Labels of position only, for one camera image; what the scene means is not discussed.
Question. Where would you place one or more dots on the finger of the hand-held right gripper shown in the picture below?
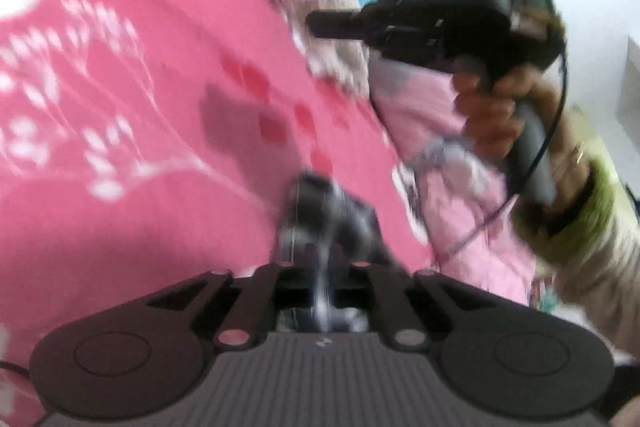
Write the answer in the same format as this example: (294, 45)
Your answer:
(340, 24)

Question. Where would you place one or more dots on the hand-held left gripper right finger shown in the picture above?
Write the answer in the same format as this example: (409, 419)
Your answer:
(385, 292)

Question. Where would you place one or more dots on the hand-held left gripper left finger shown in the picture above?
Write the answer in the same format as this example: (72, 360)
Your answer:
(272, 287)

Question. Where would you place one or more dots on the black white plaid shirt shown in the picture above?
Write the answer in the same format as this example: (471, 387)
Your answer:
(325, 217)

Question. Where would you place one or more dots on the person's right forearm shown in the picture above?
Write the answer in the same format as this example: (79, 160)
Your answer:
(595, 247)

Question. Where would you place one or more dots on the person's right hand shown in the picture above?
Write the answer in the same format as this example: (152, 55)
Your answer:
(492, 117)

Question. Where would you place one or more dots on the light pink quilt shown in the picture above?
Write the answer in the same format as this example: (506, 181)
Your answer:
(430, 107)

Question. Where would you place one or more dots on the pink floral bed blanket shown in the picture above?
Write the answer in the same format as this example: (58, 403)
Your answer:
(125, 217)

